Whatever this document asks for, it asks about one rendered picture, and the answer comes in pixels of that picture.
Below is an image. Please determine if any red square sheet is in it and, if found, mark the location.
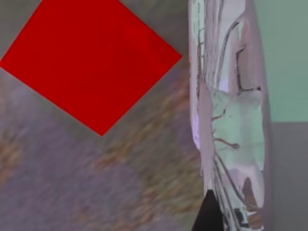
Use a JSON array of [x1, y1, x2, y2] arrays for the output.
[[0, 0, 183, 137]]

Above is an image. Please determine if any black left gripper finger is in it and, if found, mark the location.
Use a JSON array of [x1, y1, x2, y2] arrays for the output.
[[190, 189, 230, 231]]

